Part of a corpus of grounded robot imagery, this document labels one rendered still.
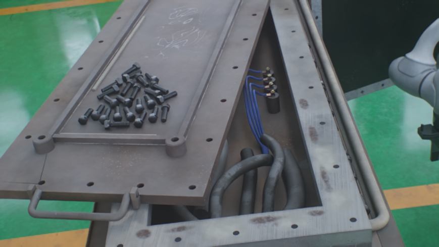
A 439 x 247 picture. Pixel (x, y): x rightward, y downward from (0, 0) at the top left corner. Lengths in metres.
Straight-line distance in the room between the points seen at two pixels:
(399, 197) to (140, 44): 1.88
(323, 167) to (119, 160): 0.40
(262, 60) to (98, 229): 0.76
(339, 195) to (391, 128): 2.61
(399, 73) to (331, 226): 1.21
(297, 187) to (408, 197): 2.00
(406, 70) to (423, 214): 1.11
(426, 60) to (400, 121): 1.61
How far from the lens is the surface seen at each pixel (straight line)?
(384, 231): 1.30
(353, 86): 2.75
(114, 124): 1.42
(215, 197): 1.28
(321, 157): 1.29
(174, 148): 1.29
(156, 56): 1.69
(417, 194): 3.33
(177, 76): 1.58
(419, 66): 2.25
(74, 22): 5.67
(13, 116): 4.46
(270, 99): 1.62
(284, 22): 1.84
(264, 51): 1.94
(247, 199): 1.33
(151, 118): 1.41
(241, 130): 1.59
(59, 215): 1.23
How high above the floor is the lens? 2.10
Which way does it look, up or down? 32 degrees down
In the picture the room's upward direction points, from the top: 7 degrees counter-clockwise
